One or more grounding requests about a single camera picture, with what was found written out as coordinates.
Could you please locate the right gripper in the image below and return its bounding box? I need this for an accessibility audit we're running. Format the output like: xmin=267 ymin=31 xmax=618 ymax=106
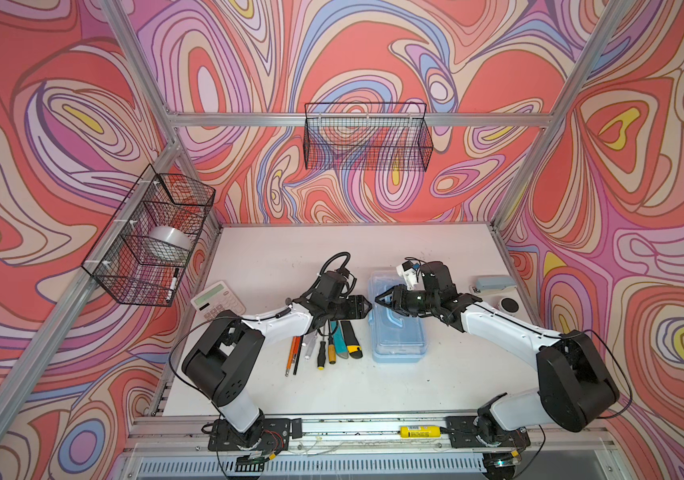
xmin=374 ymin=284 xmax=438 ymax=316

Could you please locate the blue plastic tool box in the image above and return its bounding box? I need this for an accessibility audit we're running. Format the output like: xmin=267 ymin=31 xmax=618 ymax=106
xmin=368 ymin=270 xmax=428 ymax=364

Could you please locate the teal utility knife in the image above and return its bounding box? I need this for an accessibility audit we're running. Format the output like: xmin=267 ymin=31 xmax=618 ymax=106
xmin=330 ymin=321 xmax=349 ymax=359

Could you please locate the orange handled hex key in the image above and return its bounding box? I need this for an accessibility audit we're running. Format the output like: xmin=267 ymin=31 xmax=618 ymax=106
xmin=285 ymin=336 xmax=302 ymax=377

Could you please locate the red handled hex key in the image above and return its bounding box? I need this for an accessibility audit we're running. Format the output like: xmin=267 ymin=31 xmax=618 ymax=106
xmin=292 ymin=336 xmax=305 ymax=375

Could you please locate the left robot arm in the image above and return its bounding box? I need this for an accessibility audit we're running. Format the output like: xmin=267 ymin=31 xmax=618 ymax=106
xmin=181 ymin=268 xmax=372 ymax=436

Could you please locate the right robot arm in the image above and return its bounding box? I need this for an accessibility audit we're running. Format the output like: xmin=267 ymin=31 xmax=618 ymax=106
xmin=375 ymin=259 xmax=620 ymax=444

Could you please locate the yellow black utility knife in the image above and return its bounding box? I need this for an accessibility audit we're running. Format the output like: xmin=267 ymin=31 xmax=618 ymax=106
xmin=341 ymin=320 xmax=363 ymax=360

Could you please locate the small silver screwdriver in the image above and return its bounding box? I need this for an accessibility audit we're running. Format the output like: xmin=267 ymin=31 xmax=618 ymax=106
xmin=304 ymin=331 xmax=319 ymax=360

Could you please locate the black yellow screwdriver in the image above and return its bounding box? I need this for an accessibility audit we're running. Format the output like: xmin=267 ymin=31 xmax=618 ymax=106
xmin=317 ymin=329 xmax=327 ymax=370

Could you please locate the grey stapler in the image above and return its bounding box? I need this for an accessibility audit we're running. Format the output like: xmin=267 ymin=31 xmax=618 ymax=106
xmin=473 ymin=275 xmax=517 ymax=294

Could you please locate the pink tape roll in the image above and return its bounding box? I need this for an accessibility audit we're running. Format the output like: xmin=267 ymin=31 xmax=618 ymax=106
xmin=497 ymin=296 xmax=521 ymax=315

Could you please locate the white pink calculator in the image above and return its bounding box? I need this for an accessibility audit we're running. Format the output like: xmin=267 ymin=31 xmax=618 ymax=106
xmin=191 ymin=280 xmax=246 ymax=320

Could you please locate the marker pen in basket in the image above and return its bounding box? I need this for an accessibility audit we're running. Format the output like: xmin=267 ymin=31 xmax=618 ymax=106
xmin=166 ymin=267 xmax=180 ymax=303

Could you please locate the yellow handled screwdriver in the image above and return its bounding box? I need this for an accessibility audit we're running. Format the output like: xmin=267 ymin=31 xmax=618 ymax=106
xmin=327 ymin=334 xmax=337 ymax=365

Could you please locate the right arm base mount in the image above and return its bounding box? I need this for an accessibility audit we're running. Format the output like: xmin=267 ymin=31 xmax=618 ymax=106
xmin=441 ymin=416 xmax=531 ymax=450

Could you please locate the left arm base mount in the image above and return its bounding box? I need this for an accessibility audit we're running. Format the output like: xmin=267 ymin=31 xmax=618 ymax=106
xmin=201 ymin=417 xmax=304 ymax=453

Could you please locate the black wire basket back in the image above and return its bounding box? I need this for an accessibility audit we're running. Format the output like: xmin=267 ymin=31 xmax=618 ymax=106
xmin=303 ymin=100 xmax=434 ymax=172

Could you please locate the black wire basket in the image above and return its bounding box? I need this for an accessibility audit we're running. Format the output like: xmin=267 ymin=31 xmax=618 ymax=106
xmin=303 ymin=100 xmax=434 ymax=172
xmin=82 ymin=166 xmax=216 ymax=307

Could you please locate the silver duct tape roll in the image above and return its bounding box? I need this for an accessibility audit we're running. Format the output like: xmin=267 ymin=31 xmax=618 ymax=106
xmin=145 ymin=225 xmax=192 ymax=265

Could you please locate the black wire basket left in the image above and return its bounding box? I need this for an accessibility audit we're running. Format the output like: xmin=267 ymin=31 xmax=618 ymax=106
xmin=82 ymin=166 xmax=216 ymax=307

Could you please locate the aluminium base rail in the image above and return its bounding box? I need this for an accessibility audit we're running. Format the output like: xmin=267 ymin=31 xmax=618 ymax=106
xmin=124 ymin=410 xmax=618 ymax=455

